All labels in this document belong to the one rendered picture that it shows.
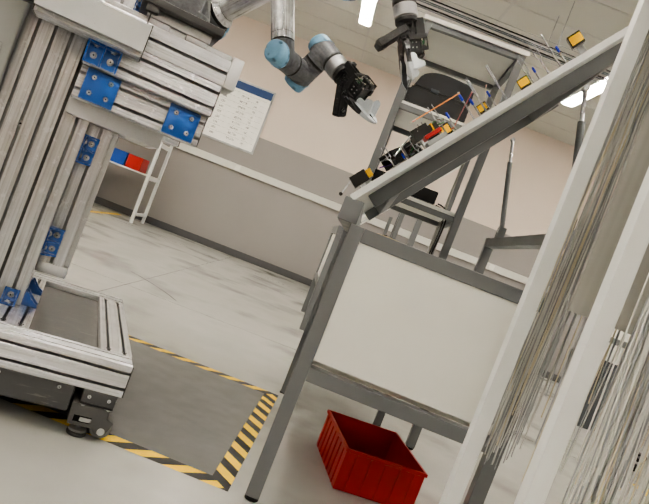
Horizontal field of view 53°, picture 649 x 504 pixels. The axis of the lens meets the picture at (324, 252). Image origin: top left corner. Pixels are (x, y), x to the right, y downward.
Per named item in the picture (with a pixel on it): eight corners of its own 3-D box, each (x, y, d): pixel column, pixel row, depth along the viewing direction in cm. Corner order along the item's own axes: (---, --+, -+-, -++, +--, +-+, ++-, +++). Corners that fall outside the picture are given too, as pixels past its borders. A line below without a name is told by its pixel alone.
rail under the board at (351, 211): (336, 217, 173) (345, 195, 173) (344, 230, 291) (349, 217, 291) (356, 225, 173) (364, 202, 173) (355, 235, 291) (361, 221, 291)
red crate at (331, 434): (331, 488, 206) (347, 448, 206) (314, 443, 245) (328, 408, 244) (412, 514, 211) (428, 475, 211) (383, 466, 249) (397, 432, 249)
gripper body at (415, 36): (429, 51, 199) (424, 13, 200) (402, 53, 198) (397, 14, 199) (423, 60, 206) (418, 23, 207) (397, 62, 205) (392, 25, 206)
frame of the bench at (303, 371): (242, 499, 175) (350, 223, 173) (288, 398, 292) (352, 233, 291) (451, 585, 172) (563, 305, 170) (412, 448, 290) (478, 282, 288)
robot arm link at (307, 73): (273, 69, 209) (298, 44, 205) (292, 82, 218) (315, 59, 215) (284, 85, 205) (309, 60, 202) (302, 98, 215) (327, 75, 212)
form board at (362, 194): (354, 220, 291) (352, 217, 291) (551, 100, 286) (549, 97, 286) (353, 200, 173) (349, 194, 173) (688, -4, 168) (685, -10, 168)
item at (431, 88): (402, 101, 301) (418, 62, 301) (398, 112, 325) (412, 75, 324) (463, 125, 301) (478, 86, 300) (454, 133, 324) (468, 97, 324)
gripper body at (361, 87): (363, 85, 195) (342, 59, 199) (347, 107, 200) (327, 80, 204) (379, 87, 201) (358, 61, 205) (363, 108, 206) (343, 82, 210)
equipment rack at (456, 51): (277, 392, 296) (425, 13, 293) (290, 367, 357) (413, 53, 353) (380, 433, 294) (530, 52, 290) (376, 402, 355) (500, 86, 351)
